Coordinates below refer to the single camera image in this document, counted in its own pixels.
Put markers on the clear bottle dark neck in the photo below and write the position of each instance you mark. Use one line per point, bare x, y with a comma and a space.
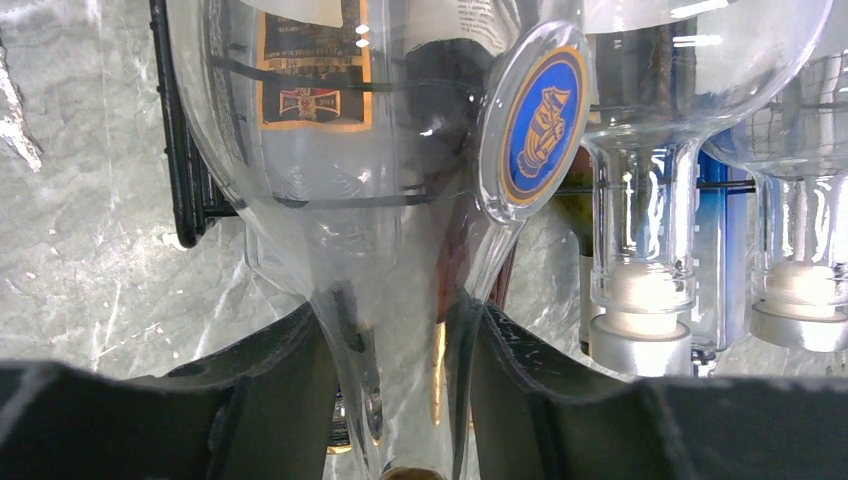
795, 148

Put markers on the black wire wine rack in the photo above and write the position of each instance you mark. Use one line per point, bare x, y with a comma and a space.
197, 201

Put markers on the clear bottle silver cap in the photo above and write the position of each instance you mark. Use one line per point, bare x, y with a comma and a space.
669, 75

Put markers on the dark wine bottle gold cap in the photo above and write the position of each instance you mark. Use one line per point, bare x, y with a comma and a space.
550, 293

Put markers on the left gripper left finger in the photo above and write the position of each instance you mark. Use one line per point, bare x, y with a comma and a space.
260, 408

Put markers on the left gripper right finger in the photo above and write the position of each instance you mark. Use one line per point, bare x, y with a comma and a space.
539, 414

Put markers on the clear bottle blue medallion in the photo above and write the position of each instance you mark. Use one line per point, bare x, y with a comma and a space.
389, 152

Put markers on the blue tinted clear bottle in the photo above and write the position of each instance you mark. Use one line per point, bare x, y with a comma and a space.
719, 254

